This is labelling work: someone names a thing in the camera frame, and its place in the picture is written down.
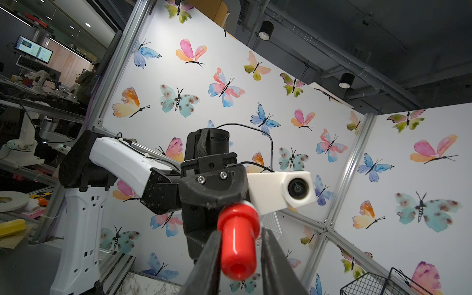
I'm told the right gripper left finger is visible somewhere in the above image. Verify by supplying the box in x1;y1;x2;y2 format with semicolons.
178;231;221;295

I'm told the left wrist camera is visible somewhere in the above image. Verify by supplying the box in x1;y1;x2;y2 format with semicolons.
247;171;317;215

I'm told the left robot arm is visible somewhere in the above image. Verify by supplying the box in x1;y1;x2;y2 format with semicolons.
50;129;260;295

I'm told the black ceiling spotlight middle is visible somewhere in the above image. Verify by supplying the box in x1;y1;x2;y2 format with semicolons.
338;73;355;89

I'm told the black ceiling spotlight far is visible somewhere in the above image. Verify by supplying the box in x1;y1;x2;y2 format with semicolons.
258;20;275;41

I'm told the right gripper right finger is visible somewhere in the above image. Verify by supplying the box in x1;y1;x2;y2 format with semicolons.
261;227;308;295

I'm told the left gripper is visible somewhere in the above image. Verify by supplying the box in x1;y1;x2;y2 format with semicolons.
178;163;250;261

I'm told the black ceiling spotlight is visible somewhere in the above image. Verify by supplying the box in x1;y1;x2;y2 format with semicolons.
258;20;275;41
338;73;355;89

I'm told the black wire wall basket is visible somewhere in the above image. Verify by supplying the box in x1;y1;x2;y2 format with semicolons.
340;267;432;295

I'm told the white mesh wall basket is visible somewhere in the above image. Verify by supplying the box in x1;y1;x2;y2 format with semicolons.
259;212;282;240

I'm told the red stamp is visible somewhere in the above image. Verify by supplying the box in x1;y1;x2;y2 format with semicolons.
217;200;261;281

